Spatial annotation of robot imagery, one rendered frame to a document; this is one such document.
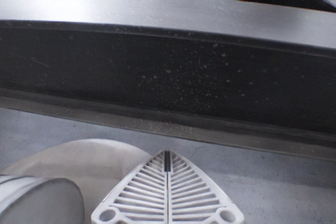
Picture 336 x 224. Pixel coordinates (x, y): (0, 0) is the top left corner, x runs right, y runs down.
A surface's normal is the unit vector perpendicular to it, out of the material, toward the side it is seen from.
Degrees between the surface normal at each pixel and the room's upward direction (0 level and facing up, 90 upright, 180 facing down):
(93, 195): 0
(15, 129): 0
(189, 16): 0
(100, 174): 69
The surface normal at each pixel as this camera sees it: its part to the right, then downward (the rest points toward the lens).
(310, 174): 0.01, -0.60
